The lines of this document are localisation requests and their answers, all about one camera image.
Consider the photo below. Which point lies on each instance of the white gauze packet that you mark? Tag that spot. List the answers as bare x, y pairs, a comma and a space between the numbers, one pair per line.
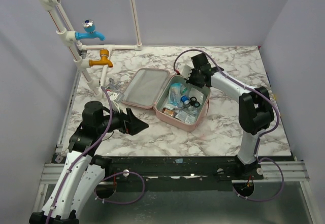
197, 94

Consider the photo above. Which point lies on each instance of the blue wipes packet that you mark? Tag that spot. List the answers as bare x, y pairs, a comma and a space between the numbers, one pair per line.
175, 92

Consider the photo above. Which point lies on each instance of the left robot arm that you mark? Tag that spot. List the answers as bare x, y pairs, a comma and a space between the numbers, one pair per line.
73, 153

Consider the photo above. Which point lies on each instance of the orange faucet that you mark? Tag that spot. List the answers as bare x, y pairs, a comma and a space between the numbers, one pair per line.
103, 61

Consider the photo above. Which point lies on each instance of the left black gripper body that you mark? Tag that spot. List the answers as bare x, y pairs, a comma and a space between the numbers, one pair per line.
117, 122

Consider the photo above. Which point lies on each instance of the white pvc pipe frame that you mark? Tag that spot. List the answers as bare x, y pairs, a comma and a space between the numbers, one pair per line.
66, 33

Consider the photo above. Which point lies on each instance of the pink medicine kit case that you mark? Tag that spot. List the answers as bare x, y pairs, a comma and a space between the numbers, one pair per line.
149, 89

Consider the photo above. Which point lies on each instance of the chrome faucet valve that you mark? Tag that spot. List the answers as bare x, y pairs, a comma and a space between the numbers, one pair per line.
113, 85

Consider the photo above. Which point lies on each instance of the blue faucet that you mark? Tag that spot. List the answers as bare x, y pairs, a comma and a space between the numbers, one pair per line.
90, 32

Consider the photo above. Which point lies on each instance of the metal scissors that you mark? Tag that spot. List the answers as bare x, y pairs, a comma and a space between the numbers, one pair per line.
193, 103

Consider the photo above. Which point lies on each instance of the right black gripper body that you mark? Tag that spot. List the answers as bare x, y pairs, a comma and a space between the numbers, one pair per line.
194, 76

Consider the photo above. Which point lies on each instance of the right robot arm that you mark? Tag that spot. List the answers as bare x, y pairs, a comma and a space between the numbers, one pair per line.
255, 111

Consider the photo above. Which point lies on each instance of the alcohol pad packets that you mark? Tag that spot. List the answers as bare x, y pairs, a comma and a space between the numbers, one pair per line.
185, 117

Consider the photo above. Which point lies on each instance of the blue capped small bottle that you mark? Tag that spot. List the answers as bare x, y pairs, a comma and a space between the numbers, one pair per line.
185, 99

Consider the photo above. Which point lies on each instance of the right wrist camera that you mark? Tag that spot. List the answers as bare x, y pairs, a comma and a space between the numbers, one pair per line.
184, 70

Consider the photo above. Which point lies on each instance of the brown medicine bottle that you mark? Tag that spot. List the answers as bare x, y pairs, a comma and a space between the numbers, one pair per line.
169, 112

